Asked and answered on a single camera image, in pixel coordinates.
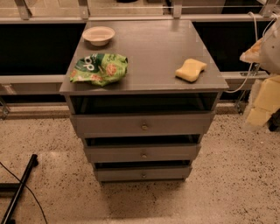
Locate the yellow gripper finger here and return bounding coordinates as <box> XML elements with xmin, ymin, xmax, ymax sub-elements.
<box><xmin>245</xmin><ymin>74</ymin><xmax>280</xmax><ymax>128</ymax></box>
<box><xmin>240</xmin><ymin>38</ymin><xmax>263</xmax><ymax>63</ymax></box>

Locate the grey top drawer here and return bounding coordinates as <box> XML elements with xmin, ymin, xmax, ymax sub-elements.
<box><xmin>70</xmin><ymin>112</ymin><xmax>214</xmax><ymax>138</ymax></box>

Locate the grey drawer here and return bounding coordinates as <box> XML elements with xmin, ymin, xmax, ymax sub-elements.
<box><xmin>94</xmin><ymin>165</ymin><xmax>192</xmax><ymax>182</ymax></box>
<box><xmin>84</xmin><ymin>143</ymin><xmax>201</xmax><ymax>163</ymax></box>
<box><xmin>70</xmin><ymin>112</ymin><xmax>214</xmax><ymax>138</ymax></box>

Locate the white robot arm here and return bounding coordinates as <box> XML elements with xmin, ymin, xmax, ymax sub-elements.
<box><xmin>240</xmin><ymin>19</ymin><xmax>280</xmax><ymax>128</ymax></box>

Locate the grey middle drawer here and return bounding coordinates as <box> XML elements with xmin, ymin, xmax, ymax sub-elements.
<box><xmin>84</xmin><ymin>143</ymin><xmax>201</xmax><ymax>163</ymax></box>

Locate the grey drawer cabinet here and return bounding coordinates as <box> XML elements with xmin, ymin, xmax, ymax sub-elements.
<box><xmin>60</xmin><ymin>20</ymin><xmax>228</xmax><ymax>170</ymax></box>

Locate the grey bottom drawer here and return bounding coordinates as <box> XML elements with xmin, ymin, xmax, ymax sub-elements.
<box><xmin>94</xmin><ymin>165</ymin><xmax>192</xmax><ymax>182</ymax></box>

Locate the yellow sponge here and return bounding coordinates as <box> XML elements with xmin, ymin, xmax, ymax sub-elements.
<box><xmin>175</xmin><ymin>59</ymin><xmax>207</xmax><ymax>82</ymax></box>

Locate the green chip bag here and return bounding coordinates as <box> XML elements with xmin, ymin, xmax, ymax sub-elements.
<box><xmin>69</xmin><ymin>53</ymin><xmax>128</xmax><ymax>87</ymax></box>

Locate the white bowl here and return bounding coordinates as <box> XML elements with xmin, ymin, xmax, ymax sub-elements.
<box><xmin>82</xmin><ymin>26</ymin><xmax>116</xmax><ymax>46</ymax></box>

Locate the black metal stand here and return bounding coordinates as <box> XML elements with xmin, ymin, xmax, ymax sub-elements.
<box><xmin>0</xmin><ymin>154</ymin><xmax>39</xmax><ymax>224</ymax></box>

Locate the white cable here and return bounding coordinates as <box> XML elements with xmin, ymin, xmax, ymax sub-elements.
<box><xmin>224</xmin><ymin>11</ymin><xmax>279</xmax><ymax>95</ymax></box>

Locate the metal railing frame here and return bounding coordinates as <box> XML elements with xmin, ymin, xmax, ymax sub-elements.
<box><xmin>0</xmin><ymin>0</ymin><xmax>280</xmax><ymax>23</ymax></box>

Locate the thin black cable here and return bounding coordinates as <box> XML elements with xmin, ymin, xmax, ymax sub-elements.
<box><xmin>0</xmin><ymin>162</ymin><xmax>49</xmax><ymax>224</ymax></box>

